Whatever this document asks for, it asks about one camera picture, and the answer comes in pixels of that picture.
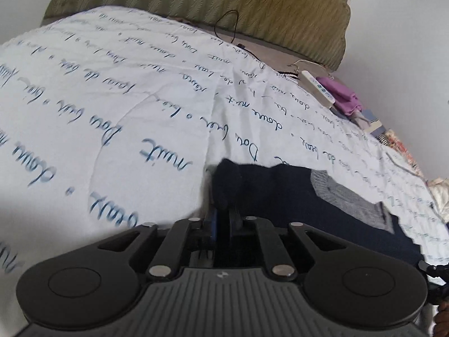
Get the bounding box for white printed blanket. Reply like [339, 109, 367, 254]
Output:
[0, 5, 449, 331]

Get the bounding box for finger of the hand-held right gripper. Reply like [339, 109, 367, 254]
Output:
[418, 260, 449, 304]

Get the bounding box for purple cloth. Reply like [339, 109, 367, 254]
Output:
[316, 75, 364, 116]

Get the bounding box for olive green padded headboard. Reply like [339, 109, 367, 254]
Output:
[40, 0, 353, 72]

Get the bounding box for blue grey folded cloth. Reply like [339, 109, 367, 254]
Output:
[357, 109, 384, 135]

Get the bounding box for floral patterned cloth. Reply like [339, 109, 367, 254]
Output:
[381, 130, 427, 180]

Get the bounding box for black cable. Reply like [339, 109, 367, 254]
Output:
[212, 9, 268, 66]

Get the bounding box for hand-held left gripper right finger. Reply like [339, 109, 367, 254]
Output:
[228, 214, 352, 279]

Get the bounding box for navy and grey knit garment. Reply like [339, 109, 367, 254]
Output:
[210, 158, 427, 268]

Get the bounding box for white crumpled cloth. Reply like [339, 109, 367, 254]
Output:
[429, 177, 449, 224]

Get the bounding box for person's right hand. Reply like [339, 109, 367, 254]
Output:
[434, 302, 449, 337]

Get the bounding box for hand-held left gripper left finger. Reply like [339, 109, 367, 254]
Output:
[98, 211, 220, 279]

